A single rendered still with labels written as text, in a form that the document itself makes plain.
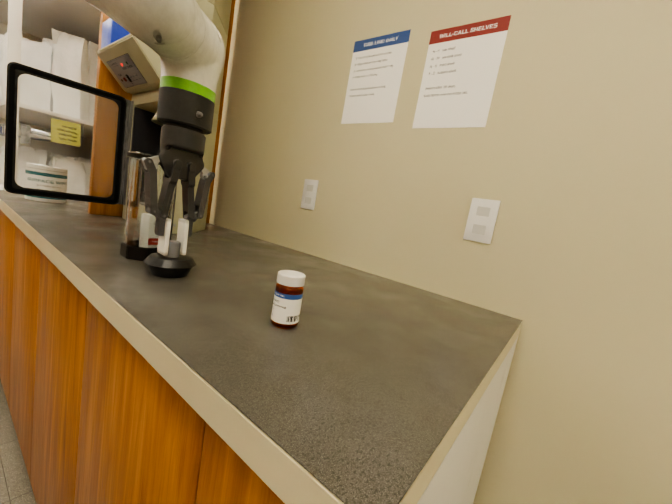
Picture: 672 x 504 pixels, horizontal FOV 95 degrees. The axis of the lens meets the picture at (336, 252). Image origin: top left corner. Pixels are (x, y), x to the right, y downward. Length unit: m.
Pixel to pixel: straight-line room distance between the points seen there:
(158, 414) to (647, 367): 0.91
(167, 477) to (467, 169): 0.90
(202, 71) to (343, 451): 0.60
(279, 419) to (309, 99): 1.19
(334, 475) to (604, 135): 0.85
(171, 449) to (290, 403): 0.24
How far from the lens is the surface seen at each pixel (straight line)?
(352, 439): 0.30
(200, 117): 0.64
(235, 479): 0.41
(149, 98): 1.35
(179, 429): 0.49
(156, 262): 0.66
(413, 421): 0.34
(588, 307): 0.90
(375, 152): 1.08
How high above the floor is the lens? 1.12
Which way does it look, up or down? 8 degrees down
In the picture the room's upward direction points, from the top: 10 degrees clockwise
